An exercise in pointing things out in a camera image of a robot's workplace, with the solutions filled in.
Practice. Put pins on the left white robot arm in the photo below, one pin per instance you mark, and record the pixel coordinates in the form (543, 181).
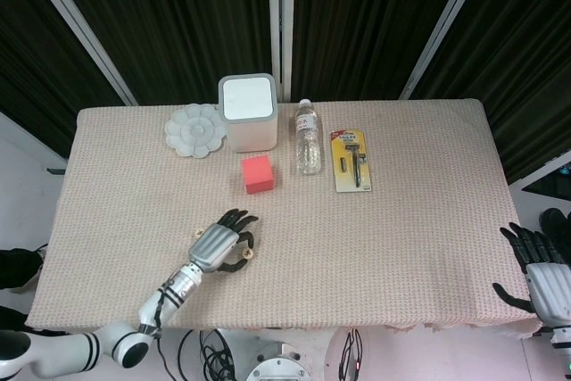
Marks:
(176, 287)

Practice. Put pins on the black pleated curtain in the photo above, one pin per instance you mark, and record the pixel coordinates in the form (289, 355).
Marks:
(27, 42)
(526, 64)
(366, 19)
(178, 19)

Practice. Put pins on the white flower paint palette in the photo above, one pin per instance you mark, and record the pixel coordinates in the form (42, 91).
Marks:
(192, 131)

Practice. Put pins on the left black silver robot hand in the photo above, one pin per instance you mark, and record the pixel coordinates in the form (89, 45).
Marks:
(212, 247)

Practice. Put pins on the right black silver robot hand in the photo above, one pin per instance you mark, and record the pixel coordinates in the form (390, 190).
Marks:
(551, 289)

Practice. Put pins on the white square bin grey rim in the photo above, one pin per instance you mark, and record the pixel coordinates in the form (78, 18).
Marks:
(250, 135)

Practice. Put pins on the black bag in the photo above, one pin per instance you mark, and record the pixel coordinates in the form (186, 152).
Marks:
(557, 220)

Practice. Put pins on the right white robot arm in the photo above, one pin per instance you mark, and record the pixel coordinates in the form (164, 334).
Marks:
(561, 347)

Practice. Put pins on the red foam cube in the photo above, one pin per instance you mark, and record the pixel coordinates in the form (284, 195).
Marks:
(256, 173)

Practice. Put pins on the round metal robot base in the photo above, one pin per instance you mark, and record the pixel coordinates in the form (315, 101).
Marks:
(278, 367)

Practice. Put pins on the aluminium frame bar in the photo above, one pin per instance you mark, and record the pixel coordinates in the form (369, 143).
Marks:
(535, 174)

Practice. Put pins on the aluminium frame post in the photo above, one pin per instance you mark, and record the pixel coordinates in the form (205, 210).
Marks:
(273, 19)
(448, 19)
(67, 8)

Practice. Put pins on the clear plastic water bottle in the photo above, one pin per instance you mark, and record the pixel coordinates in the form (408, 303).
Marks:
(308, 149)

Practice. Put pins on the beige woven tablecloth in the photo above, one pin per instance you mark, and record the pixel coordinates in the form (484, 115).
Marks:
(357, 242)

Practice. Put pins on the black fabric bundle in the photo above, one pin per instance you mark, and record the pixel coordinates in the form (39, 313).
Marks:
(18, 267)

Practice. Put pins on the yellow razor blister pack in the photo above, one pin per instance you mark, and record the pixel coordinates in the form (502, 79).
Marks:
(350, 162)

